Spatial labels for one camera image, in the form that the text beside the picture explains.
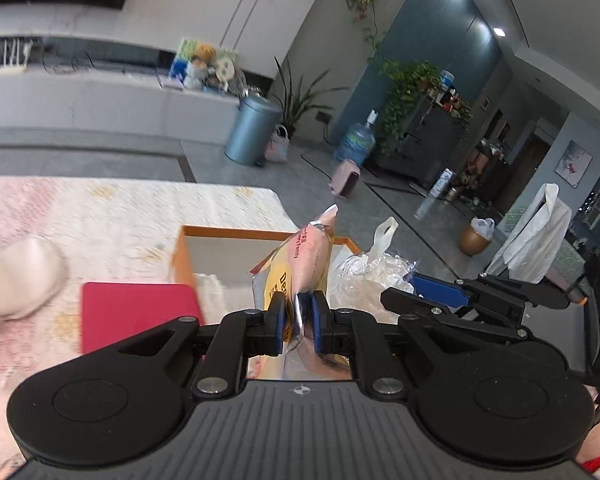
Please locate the teddy bear bouquet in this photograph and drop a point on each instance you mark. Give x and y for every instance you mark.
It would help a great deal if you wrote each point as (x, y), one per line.
(199, 62)

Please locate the pink space heater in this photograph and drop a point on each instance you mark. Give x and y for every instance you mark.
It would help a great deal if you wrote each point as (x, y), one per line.
(344, 178)

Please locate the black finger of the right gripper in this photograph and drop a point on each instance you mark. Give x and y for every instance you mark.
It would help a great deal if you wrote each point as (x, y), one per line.
(452, 295)
(455, 314)

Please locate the hanging vine plant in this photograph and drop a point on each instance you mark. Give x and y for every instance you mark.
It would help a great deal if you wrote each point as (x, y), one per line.
(365, 14)

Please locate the white hanging shirt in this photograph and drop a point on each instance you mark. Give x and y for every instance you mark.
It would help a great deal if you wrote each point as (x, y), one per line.
(532, 246)

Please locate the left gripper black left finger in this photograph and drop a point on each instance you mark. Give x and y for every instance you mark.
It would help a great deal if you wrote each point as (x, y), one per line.
(125, 400)

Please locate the green potted floor plant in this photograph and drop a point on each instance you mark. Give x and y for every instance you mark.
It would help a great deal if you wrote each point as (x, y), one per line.
(297, 98)

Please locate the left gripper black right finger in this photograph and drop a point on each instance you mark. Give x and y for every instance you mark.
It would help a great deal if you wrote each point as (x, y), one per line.
(493, 395)

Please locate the clear plastic bag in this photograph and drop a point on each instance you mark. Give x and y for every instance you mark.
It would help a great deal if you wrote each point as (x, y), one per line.
(357, 281)

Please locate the gold pot with bag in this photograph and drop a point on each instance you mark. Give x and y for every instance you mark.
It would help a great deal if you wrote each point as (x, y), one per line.
(476, 237)

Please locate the white marble tv console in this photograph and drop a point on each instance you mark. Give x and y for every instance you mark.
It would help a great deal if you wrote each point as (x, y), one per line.
(97, 101)

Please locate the lace patterned tablecloth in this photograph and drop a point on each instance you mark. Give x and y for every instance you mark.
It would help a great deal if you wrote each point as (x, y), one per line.
(109, 230)

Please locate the blue water jug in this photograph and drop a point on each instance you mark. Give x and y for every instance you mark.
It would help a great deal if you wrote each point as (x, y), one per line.
(359, 141)

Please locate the dark cabinet with ivy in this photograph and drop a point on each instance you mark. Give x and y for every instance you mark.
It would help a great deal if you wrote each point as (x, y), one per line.
(421, 124)

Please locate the small woven basket bag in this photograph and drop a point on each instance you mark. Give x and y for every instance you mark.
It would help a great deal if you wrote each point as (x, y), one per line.
(278, 146)

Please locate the pink snack bag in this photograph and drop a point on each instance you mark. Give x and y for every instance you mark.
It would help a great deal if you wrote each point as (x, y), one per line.
(296, 269)

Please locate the grey metal trash bin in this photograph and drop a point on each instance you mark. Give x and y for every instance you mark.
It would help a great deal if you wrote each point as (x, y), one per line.
(254, 125)

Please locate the white wifi router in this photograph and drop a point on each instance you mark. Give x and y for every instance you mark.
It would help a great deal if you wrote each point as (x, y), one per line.
(16, 56)

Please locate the orange cardboard box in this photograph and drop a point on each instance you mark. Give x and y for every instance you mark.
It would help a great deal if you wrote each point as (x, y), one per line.
(216, 263)

